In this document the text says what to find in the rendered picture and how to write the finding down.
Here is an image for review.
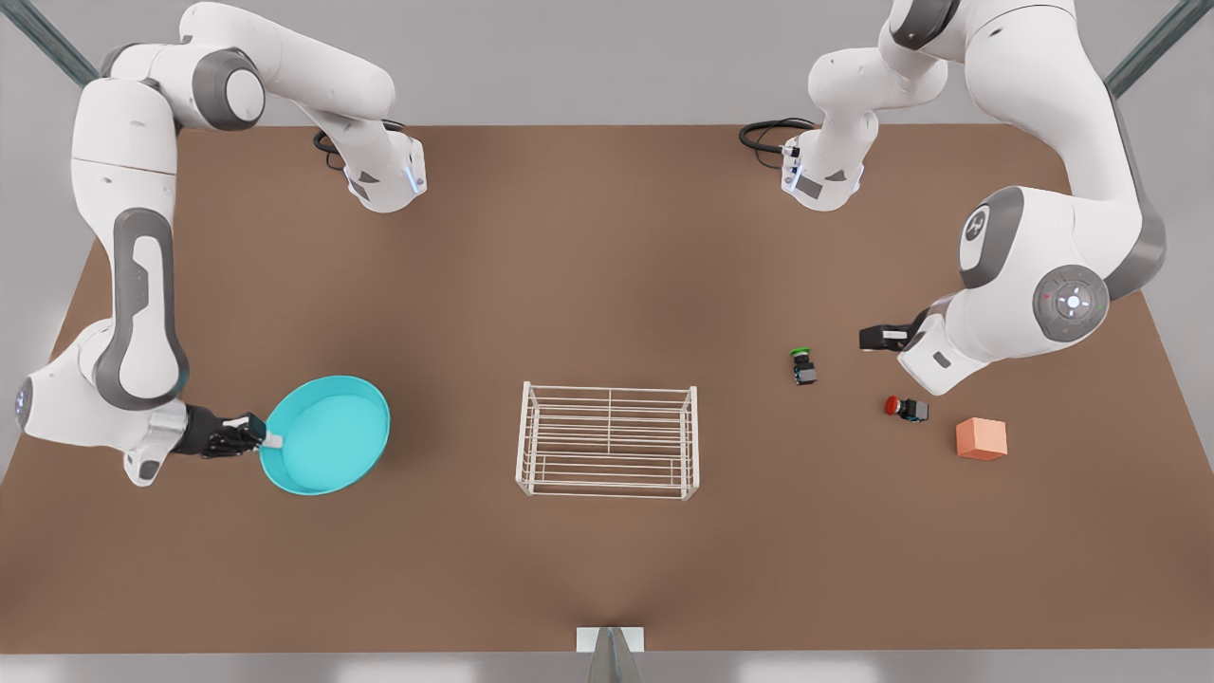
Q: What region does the silver frame post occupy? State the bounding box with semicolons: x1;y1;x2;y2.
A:
0;0;100;88
576;626;646;683
1105;0;1214;99

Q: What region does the black cable loop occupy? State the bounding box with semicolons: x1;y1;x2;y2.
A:
313;120;407;173
739;118;819;171

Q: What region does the white wire shelf rack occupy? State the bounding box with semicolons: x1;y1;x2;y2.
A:
515;381;701;501

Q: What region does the turquoise plate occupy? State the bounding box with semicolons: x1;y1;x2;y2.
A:
260;376;392;496

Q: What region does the orange cube block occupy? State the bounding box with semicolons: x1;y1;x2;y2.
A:
955;416;1009;463

